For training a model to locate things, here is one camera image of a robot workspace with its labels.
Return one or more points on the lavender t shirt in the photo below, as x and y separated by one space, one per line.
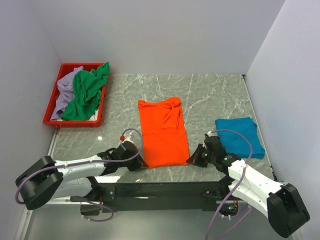
66 93

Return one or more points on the red plastic bin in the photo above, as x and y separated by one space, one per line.
65 69

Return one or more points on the folded teal t shirt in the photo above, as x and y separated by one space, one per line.
239 136

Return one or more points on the black table edge rail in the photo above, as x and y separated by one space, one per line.
148 196

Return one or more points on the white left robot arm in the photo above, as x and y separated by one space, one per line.
49 179

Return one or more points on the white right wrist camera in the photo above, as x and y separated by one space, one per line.
211 133

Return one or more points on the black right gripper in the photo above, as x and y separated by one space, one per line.
200 156

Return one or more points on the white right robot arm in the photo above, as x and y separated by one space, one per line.
282 204

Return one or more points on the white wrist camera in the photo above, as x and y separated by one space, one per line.
129 138
211 133

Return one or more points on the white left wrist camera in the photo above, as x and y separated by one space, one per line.
129 138

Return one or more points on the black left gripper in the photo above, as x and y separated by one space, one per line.
136 161

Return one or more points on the green t shirt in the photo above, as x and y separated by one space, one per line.
87 89

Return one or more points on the orange t shirt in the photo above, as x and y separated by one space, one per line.
165 141

